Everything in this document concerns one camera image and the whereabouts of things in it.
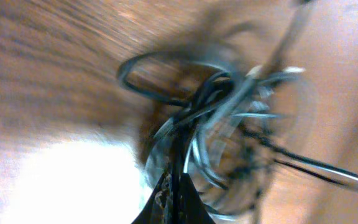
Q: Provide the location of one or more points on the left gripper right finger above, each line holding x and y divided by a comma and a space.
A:
191, 209

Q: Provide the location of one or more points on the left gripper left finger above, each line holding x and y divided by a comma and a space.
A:
158, 209

